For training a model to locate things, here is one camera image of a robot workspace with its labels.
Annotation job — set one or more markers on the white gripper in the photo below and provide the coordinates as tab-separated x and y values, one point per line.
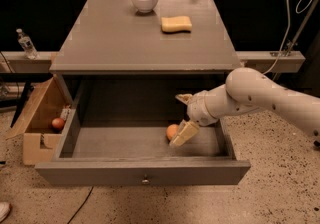
197	109

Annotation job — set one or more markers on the metal drawer knob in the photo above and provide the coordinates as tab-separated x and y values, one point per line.
145	180

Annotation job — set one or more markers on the yellow sponge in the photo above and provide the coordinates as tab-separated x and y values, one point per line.
176	24

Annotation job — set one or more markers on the small white packet in box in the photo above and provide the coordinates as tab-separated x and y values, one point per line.
65	113

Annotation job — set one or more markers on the orange fruit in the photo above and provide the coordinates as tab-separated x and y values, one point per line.
171	131

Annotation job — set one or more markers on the white shoe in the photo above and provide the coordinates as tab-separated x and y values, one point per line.
5	209

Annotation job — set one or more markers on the grey open top drawer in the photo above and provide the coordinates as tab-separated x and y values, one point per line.
118	146

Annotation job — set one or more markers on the red apple in box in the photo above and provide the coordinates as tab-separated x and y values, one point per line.
58	124

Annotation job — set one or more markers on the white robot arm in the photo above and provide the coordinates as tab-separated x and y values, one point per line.
247	90

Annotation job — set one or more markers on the grey cabinet counter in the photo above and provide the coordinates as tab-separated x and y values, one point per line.
129	61

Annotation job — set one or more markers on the cardboard box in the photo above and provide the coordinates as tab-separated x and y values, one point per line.
39	141

